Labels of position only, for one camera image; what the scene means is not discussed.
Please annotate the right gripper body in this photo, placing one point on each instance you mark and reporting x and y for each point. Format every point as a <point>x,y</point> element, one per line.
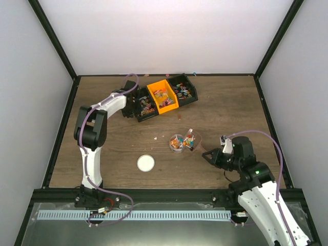
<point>233,164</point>

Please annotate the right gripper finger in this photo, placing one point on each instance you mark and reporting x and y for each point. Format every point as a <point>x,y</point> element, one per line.
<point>211,154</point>
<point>212,161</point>

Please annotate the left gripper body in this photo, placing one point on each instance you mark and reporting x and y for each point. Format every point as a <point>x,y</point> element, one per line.
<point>130,110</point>

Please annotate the black bin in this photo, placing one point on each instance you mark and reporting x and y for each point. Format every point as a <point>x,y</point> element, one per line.
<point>145,106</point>
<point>184,90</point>

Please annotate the orange candy bin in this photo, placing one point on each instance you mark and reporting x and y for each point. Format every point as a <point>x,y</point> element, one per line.
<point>163,95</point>

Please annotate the clear plastic cup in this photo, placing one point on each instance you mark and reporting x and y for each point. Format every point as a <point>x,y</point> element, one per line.
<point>176,143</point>

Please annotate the white round lid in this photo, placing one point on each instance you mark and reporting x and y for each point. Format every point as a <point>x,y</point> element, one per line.
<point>145,163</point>

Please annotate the brown slotted scoop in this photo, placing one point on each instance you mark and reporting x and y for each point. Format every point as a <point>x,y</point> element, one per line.
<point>192,141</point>

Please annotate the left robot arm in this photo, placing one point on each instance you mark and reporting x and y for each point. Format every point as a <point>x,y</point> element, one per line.
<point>91,129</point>

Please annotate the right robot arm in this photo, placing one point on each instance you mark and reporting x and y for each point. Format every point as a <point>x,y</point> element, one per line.
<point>257,191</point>

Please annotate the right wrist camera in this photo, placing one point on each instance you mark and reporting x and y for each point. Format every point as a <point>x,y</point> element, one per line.
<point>227,145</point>

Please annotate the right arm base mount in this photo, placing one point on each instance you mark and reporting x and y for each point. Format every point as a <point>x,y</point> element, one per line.
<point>224,198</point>

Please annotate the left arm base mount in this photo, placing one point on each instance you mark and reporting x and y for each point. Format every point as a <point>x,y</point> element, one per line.
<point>94,199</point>

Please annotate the light blue slotted rail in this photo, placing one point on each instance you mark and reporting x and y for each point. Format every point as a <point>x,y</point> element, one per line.
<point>136,215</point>

